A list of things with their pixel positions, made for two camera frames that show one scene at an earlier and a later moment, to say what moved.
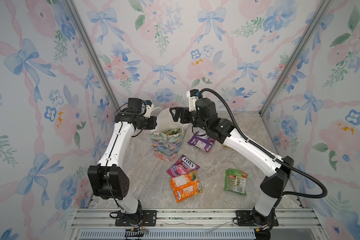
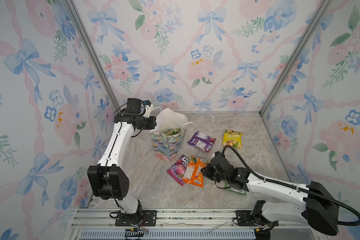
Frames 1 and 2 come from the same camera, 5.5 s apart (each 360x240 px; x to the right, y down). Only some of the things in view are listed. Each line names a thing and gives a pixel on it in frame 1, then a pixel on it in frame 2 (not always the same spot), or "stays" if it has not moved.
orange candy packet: [185, 186] -> [192, 173]
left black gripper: [153, 123] stays
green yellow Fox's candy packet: [172, 131] stays
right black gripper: [185, 112] -> [207, 169]
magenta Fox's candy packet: [184, 165] stays
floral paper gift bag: [168, 138] stays
